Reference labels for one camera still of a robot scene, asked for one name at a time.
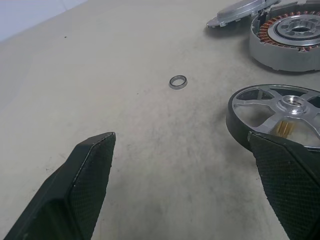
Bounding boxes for small silver bearing ring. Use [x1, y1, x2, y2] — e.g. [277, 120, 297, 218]
[168, 74, 189, 89]

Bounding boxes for grey ribbed motor cover plate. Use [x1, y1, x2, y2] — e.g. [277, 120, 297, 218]
[206, 0, 282, 28]

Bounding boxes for grey motor housing copper windings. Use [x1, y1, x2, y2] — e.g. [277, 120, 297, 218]
[248, 8, 320, 73]

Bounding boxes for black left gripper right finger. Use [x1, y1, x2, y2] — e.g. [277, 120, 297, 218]
[246, 131, 320, 240]

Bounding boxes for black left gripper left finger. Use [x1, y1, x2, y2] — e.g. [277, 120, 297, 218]
[3, 131, 117, 240]

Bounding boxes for silver spoked rotor black rim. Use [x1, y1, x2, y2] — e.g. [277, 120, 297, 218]
[225, 83, 320, 153]

